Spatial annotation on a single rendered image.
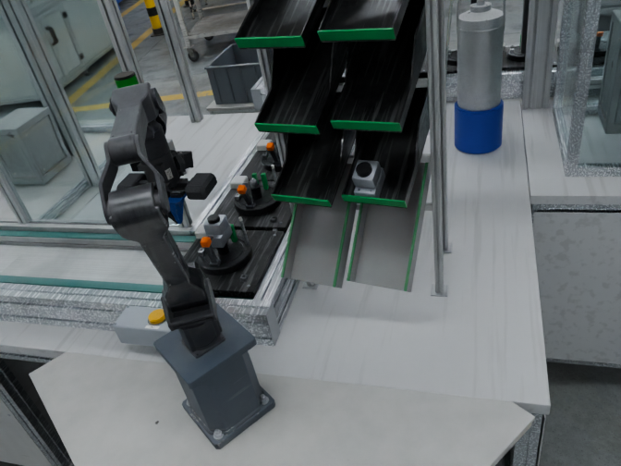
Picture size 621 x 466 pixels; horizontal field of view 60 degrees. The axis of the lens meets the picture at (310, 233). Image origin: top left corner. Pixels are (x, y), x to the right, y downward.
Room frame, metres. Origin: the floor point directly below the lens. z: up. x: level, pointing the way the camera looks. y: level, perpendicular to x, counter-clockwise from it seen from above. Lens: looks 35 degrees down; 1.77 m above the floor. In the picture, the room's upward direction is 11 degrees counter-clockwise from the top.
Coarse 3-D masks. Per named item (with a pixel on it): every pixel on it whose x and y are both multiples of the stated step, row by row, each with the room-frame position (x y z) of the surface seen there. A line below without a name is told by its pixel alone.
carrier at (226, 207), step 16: (240, 176) 1.50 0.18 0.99; (256, 176) 1.40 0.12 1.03; (256, 192) 1.34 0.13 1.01; (224, 208) 1.36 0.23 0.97; (240, 208) 1.31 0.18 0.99; (256, 208) 1.29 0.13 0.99; (272, 208) 1.30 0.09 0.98; (288, 208) 1.29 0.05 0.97; (256, 224) 1.24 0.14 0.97; (272, 224) 1.23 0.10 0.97; (288, 224) 1.22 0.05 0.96
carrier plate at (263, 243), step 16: (256, 240) 1.16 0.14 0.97; (272, 240) 1.15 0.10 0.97; (192, 256) 1.15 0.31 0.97; (256, 256) 1.10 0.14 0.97; (272, 256) 1.09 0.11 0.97; (240, 272) 1.05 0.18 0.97; (256, 272) 1.03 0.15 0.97; (224, 288) 0.99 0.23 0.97; (240, 288) 0.98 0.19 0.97; (256, 288) 0.98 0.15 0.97
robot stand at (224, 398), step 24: (168, 336) 0.77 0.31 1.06; (240, 336) 0.74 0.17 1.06; (168, 360) 0.71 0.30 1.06; (192, 360) 0.70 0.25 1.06; (216, 360) 0.69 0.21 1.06; (240, 360) 0.71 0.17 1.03; (192, 384) 0.65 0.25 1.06; (216, 384) 0.68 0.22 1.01; (240, 384) 0.70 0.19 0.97; (192, 408) 0.73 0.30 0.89; (216, 408) 0.67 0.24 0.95; (240, 408) 0.69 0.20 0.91; (264, 408) 0.71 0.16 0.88; (216, 432) 0.66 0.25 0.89; (240, 432) 0.67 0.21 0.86
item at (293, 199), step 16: (336, 96) 1.16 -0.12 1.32; (288, 144) 1.06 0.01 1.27; (304, 144) 1.09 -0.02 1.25; (320, 144) 1.07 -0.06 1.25; (336, 144) 1.05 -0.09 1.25; (352, 144) 1.03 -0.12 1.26; (288, 160) 1.05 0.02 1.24; (304, 160) 1.05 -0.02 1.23; (320, 160) 1.03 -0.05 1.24; (336, 160) 1.01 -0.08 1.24; (288, 176) 1.02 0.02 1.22; (304, 176) 1.01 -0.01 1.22; (320, 176) 0.99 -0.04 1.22; (336, 176) 0.95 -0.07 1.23; (272, 192) 0.98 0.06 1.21; (288, 192) 0.98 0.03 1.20; (304, 192) 0.97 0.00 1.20; (320, 192) 0.95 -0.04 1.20
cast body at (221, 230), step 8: (208, 216) 1.12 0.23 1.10; (216, 216) 1.12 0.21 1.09; (224, 216) 1.13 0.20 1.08; (208, 224) 1.11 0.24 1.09; (216, 224) 1.10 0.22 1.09; (224, 224) 1.11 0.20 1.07; (208, 232) 1.10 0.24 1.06; (216, 232) 1.10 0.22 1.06; (224, 232) 1.10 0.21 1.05; (232, 232) 1.14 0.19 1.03; (216, 240) 1.09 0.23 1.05; (224, 240) 1.09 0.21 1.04
